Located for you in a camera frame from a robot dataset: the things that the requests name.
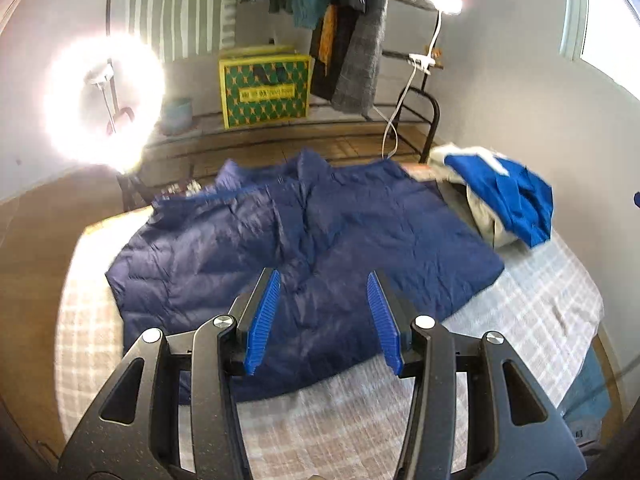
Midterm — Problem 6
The yellow and green box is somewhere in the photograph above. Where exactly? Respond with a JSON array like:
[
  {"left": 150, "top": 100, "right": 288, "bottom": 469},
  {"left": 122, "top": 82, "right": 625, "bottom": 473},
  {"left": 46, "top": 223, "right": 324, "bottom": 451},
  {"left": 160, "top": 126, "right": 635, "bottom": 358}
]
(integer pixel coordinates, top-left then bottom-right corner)
[{"left": 218, "top": 45, "right": 313, "bottom": 131}]

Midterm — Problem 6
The grey plaid coat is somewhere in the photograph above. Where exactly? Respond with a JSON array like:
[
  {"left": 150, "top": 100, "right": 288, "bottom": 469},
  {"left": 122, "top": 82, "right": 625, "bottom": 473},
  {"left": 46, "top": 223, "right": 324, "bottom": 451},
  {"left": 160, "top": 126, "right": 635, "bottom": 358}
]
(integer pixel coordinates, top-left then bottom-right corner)
[{"left": 330, "top": 0, "right": 416, "bottom": 113}]

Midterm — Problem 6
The black metal clothes rack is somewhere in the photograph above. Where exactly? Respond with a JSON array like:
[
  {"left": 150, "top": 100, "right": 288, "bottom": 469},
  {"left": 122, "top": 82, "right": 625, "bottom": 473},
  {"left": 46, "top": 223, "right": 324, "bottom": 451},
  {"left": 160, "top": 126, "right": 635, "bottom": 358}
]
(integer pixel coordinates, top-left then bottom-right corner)
[{"left": 102, "top": 0, "right": 466, "bottom": 181}]

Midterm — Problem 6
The green striped wall hanging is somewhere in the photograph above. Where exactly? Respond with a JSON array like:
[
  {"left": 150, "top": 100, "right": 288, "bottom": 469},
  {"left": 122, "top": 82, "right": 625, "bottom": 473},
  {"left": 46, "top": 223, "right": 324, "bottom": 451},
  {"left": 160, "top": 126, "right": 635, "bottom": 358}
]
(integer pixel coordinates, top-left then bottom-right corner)
[{"left": 125, "top": 0, "right": 240, "bottom": 63}]

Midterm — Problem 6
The white lamp cable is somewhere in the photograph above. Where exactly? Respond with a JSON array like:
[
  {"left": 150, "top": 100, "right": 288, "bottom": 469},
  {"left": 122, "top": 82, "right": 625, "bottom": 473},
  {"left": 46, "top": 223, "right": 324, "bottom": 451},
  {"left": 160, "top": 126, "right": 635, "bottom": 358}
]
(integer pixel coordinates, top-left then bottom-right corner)
[{"left": 382, "top": 65, "right": 418, "bottom": 161}]

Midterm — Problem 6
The black tripod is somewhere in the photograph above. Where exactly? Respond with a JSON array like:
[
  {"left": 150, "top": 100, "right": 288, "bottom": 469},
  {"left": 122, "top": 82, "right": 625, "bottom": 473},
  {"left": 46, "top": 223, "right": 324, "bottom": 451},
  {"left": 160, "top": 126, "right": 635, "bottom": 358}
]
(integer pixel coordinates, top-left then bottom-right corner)
[{"left": 116, "top": 167, "right": 151, "bottom": 211}]

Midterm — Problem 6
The ring light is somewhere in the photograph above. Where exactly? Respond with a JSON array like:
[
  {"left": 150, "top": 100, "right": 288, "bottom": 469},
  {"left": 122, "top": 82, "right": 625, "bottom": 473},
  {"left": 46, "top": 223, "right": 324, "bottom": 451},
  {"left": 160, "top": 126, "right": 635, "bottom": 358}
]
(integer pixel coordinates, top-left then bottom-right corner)
[{"left": 42, "top": 32, "right": 166, "bottom": 166}]

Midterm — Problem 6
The bed with checked cover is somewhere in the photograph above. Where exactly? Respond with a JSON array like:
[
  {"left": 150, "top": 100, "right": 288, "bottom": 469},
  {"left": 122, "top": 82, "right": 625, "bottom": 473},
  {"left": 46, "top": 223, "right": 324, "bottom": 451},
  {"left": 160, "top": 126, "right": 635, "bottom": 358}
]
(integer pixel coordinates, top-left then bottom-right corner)
[{"left": 52, "top": 160, "right": 608, "bottom": 480}]

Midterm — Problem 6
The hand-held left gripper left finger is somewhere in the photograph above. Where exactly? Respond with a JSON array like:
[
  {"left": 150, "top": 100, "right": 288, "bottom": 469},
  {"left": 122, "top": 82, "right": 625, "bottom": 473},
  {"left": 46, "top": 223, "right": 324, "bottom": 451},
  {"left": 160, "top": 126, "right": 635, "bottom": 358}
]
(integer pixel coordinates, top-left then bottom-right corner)
[{"left": 57, "top": 267, "right": 281, "bottom": 480}]

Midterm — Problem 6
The black coat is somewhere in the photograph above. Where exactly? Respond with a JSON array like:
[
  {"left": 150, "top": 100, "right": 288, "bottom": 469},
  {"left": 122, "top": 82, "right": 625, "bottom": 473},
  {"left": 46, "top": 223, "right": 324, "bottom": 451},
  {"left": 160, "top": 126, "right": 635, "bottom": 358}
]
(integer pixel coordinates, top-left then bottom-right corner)
[{"left": 310, "top": 0, "right": 396, "bottom": 103}]

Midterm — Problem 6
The teal blue sheet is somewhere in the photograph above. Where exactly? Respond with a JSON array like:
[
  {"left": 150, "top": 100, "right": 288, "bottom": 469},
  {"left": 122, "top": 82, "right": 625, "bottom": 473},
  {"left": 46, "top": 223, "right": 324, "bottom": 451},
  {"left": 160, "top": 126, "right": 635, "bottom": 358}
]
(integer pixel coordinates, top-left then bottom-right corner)
[{"left": 562, "top": 345, "right": 613, "bottom": 426}]

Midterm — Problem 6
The white clip lamp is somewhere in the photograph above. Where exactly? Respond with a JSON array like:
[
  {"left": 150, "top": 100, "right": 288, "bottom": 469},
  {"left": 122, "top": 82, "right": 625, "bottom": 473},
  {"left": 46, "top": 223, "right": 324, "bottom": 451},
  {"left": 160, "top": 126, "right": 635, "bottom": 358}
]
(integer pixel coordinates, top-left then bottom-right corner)
[{"left": 407, "top": 0, "right": 463, "bottom": 68}]

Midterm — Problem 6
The orange scarf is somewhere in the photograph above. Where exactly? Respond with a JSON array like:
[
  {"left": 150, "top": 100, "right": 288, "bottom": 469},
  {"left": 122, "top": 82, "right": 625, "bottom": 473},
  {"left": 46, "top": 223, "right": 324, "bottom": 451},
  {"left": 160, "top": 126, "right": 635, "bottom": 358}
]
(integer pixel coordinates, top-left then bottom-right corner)
[{"left": 320, "top": 5, "right": 337, "bottom": 63}]

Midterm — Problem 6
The blue and white garment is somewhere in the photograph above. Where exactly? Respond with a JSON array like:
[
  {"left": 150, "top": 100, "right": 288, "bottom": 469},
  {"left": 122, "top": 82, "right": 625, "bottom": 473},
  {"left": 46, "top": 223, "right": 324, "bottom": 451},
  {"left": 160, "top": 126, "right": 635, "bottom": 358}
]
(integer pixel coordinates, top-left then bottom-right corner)
[{"left": 427, "top": 144, "right": 555, "bottom": 250}]

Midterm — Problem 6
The grey pot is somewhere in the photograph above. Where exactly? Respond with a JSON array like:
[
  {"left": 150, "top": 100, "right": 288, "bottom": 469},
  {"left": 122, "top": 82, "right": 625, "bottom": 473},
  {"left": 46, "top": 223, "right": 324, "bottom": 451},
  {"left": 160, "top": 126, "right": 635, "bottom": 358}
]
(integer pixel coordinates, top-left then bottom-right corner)
[{"left": 161, "top": 97, "right": 193, "bottom": 133}]

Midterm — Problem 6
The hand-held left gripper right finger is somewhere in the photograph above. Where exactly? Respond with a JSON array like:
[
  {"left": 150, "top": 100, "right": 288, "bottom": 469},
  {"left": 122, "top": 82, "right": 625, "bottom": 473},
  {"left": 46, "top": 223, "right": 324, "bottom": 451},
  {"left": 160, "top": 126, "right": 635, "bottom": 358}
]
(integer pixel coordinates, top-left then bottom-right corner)
[{"left": 366, "top": 271, "right": 588, "bottom": 480}]

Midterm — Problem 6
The window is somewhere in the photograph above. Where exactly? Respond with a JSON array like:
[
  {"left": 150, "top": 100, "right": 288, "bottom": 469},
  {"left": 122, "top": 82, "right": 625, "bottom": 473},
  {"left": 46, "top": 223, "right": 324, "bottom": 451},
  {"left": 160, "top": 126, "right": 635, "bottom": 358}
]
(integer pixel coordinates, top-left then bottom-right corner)
[{"left": 560, "top": 0, "right": 640, "bottom": 91}]

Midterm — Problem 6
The black curved metal frame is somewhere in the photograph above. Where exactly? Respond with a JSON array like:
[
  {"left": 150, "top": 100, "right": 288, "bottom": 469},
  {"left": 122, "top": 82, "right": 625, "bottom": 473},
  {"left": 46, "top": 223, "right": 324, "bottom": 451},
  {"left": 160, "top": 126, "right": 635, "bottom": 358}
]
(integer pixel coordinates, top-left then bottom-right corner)
[{"left": 397, "top": 86, "right": 442, "bottom": 163}]

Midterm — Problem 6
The navy puffer jacket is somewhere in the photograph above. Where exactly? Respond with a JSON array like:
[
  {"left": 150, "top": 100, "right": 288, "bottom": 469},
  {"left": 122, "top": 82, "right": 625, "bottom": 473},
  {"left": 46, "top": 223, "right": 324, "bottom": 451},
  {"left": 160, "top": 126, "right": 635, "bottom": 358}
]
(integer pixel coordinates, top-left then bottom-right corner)
[{"left": 105, "top": 149, "right": 506, "bottom": 406}]

